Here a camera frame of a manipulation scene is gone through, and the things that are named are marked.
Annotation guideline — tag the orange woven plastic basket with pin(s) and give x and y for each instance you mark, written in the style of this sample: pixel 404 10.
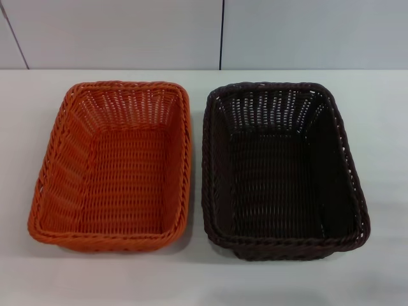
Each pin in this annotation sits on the orange woven plastic basket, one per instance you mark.
pixel 121 178

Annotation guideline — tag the dark brown woven plastic basket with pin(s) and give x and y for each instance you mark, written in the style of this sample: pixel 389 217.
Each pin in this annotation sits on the dark brown woven plastic basket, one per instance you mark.
pixel 287 185

